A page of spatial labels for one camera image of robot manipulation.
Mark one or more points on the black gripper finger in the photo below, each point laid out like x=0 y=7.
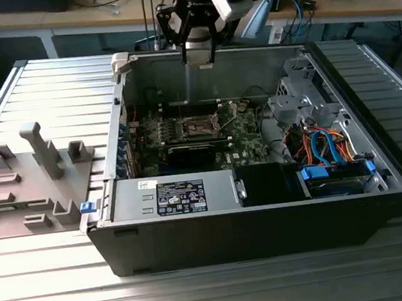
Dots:
x=184 y=53
x=214 y=54

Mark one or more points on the silver CPU chip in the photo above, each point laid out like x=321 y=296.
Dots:
x=206 y=65

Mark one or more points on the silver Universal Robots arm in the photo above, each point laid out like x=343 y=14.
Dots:
x=260 y=15

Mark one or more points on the black RAM slot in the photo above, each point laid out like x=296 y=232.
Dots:
x=196 y=107

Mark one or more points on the CPU socket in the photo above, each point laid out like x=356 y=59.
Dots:
x=198 y=127

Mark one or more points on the round coin battery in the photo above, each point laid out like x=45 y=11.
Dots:
x=241 y=107

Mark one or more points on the white power strip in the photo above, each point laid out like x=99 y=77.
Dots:
x=277 y=36

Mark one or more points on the black upright box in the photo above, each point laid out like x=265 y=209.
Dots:
x=278 y=3

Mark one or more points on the metal disk bay cage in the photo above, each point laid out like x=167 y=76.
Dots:
x=286 y=105

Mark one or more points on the green motherboard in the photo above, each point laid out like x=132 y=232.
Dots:
x=247 y=142

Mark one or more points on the blue expansion card retainer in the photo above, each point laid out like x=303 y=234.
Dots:
x=123 y=130

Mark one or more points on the black graphics card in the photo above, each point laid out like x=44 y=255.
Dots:
x=190 y=155

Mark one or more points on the wooden desk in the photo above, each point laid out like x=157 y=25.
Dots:
x=82 y=17
x=351 y=7

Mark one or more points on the small black connector box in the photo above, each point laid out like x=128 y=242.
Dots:
x=309 y=4

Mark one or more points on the black plastic fan shroud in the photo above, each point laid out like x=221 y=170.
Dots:
x=262 y=183

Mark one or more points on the hard disk in blue carrier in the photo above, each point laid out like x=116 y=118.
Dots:
x=313 y=173

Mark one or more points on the grey power supply unit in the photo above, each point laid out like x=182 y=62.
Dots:
x=134 y=200

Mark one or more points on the blue case latch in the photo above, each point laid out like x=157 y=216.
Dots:
x=87 y=207

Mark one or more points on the black PC case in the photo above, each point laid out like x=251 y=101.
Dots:
x=231 y=237

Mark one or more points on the grey parts rack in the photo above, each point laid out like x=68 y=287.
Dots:
x=31 y=182

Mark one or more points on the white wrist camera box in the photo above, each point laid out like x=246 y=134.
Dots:
x=225 y=4

